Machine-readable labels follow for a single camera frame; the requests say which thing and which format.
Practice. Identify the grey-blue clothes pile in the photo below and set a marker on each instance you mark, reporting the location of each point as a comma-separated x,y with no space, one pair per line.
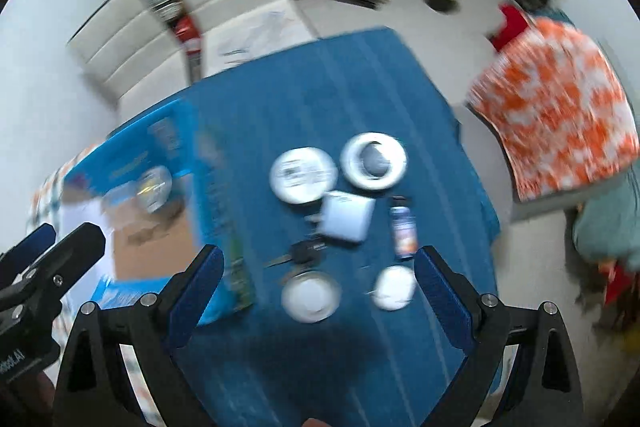
607,228

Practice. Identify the white power adapter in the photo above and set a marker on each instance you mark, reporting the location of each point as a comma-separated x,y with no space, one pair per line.
343,216

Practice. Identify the orange floral cushion chair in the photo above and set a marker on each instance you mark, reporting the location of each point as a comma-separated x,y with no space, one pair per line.
561,116

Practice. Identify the blue striped tablecloth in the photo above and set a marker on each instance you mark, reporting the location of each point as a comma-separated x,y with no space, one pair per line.
314,343

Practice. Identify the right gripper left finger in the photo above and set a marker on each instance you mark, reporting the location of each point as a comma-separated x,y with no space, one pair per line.
93,385

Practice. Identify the black car key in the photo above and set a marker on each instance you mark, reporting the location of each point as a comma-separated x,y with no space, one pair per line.
306,253

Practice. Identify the white earbuds case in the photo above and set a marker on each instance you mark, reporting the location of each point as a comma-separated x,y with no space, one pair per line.
394,288

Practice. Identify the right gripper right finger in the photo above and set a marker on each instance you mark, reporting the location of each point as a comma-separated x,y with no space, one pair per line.
543,388

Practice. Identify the blue cardboard box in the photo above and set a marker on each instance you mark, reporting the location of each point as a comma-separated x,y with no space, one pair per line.
141,259

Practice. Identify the left white padded chair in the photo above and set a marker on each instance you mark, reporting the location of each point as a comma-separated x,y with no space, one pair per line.
130,56

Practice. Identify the white jar black lid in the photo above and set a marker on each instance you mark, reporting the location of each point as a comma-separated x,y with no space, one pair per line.
373,161

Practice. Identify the white round printed tin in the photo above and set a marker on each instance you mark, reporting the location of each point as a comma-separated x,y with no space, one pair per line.
302,175

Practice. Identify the clear acrylic cube box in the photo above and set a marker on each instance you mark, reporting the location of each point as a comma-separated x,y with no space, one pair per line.
120,206

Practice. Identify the round metal lid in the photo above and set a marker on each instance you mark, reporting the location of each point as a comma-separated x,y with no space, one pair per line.
311,297

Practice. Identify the silver round tin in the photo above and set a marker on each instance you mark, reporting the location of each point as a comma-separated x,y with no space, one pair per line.
154,189

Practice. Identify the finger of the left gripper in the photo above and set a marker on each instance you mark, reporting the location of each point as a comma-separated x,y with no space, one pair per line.
18,258
57,270

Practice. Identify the red bag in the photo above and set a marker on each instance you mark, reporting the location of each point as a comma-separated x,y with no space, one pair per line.
189,36

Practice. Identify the wire clothes hangers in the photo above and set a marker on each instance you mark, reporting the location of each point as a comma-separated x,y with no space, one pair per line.
252,37

